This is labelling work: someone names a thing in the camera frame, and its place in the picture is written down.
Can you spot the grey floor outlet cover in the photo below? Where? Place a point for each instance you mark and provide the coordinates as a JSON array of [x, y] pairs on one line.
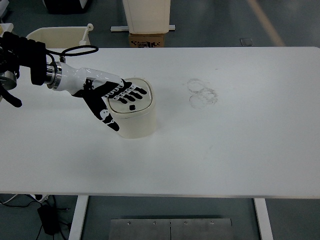
[[246, 42]]

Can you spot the tall cream trash bin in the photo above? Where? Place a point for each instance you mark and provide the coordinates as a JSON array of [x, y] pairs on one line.
[[147, 16]]

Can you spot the white table leg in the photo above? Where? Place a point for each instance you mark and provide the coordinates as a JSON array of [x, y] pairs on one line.
[[78, 217], [263, 220]]

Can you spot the white table leg left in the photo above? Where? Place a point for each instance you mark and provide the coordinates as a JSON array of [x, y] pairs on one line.
[[78, 217]]

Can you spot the cream lidded trash can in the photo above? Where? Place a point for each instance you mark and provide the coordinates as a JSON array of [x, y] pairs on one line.
[[135, 119]]

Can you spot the black power adapter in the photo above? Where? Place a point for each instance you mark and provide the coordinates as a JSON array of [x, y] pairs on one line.
[[49, 219]]

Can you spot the white table leg right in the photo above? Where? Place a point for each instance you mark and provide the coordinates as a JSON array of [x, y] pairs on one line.
[[263, 220]]

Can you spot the black equipment top left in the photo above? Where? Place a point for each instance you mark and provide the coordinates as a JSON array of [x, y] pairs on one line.
[[66, 6]]

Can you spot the brown cardboard box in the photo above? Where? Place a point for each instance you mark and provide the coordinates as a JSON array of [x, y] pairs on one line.
[[146, 40]]

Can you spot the cream plastic bin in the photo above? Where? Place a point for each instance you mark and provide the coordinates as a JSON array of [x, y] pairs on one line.
[[62, 37]]

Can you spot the white metal base bar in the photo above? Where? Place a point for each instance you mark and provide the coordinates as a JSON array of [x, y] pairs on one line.
[[125, 28]]

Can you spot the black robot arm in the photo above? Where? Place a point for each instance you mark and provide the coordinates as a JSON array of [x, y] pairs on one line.
[[16, 51]]

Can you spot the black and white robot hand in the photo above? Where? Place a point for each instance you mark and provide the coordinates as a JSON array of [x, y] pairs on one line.
[[93, 86]]

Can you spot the grey metal floor plate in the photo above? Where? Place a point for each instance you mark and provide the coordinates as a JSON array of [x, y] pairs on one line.
[[172, 229]]

